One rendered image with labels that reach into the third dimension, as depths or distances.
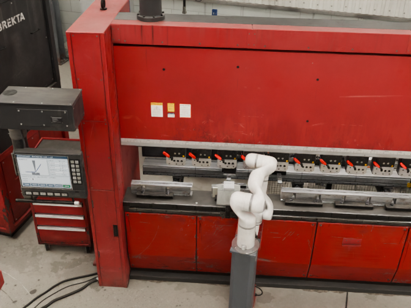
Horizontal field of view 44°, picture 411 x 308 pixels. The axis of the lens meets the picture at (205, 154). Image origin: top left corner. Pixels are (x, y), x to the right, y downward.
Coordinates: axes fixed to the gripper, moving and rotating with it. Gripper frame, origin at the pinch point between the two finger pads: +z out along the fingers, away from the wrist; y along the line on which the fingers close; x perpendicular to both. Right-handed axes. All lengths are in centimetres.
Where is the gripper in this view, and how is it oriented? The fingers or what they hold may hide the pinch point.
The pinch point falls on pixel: (255, 236)
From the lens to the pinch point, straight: 399.6
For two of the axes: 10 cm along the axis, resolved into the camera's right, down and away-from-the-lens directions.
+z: 0.0, 8.0, 6.0
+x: 9.8, 1.2, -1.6
